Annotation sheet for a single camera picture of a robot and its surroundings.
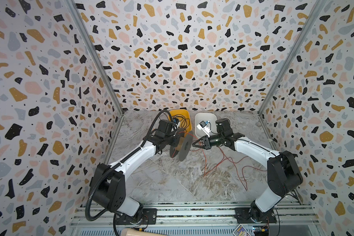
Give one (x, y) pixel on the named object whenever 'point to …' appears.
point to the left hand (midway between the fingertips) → (177, 133)
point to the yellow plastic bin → (182, 117)
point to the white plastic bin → (211, 117)
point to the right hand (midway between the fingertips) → (192, 143)
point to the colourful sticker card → (241, 231)
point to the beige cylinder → (131, 232)
